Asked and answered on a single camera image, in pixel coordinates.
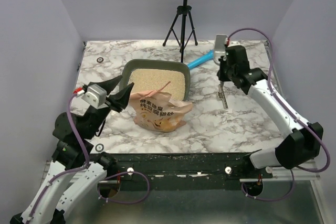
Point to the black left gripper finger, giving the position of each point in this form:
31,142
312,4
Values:
111,84
120,100

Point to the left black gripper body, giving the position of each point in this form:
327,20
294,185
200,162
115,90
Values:
96,120

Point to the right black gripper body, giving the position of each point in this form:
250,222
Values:
224,72

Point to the grey bag clip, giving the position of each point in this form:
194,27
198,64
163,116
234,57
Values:
221,95

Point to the pink cat litter bag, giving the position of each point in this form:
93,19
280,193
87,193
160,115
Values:
156,110

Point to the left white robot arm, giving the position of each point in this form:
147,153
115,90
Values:
71,172

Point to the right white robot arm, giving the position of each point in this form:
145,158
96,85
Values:
301,139

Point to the beige litter in box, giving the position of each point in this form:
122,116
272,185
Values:
173,82

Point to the blue cylindrical flashlight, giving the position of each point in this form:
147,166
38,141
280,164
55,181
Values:
201,60

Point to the brown poker chip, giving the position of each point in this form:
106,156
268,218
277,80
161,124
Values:
100,60

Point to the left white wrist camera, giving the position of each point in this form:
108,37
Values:
95,96

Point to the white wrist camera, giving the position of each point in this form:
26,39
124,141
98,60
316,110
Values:
220,45
95,96

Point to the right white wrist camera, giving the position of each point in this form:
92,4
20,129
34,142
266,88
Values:
220,45

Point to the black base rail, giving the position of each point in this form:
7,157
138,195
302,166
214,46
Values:
182,171

